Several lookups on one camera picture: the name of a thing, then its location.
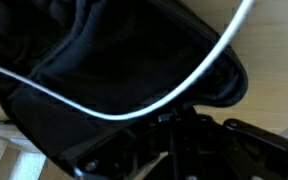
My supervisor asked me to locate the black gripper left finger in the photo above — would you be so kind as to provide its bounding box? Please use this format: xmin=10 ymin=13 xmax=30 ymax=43
xmin=74 ymin=114 xmax=181 ymax=180

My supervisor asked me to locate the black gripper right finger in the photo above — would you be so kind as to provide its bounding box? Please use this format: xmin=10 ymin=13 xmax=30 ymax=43
xmin=183 ymin=111 xmax=288 ymax=180

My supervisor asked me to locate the black portable bag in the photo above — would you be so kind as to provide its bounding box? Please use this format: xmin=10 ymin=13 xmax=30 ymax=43
xmin=0 ymin=0 xmax=249 ymax=168

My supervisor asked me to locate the white charger cable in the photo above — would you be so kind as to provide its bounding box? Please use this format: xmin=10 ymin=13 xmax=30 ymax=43
xmin=0 ymin=0 xmax=256 ymax=122

